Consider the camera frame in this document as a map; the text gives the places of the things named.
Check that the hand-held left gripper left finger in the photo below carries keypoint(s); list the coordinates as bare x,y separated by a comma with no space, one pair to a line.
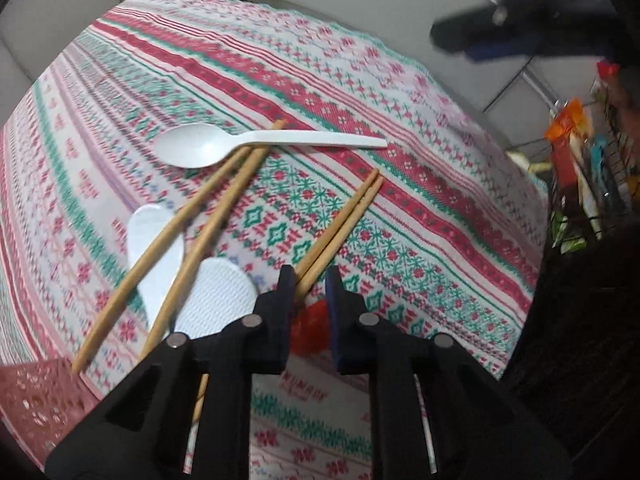
281,312

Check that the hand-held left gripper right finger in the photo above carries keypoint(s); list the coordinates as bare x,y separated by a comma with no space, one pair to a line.
340,320

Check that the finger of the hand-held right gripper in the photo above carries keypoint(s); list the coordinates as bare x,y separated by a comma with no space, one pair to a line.
465,27

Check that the white textured rice paddle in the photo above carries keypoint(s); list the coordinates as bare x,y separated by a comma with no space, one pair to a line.
220,295

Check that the white smooth plastic scoop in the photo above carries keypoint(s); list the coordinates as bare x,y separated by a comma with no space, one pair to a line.
162,285

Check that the pink perforated utensil basket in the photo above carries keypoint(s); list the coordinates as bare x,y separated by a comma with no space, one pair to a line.
40,400

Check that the red plastic object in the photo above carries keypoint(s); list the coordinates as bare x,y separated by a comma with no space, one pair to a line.
310,330

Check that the orange snack packet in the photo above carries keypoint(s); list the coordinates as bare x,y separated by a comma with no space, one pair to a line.
567,120

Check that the white plastic spoon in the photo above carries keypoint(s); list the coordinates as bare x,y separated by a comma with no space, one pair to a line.
192,145

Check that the green snack packet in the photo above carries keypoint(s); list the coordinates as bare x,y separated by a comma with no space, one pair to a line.
567,235

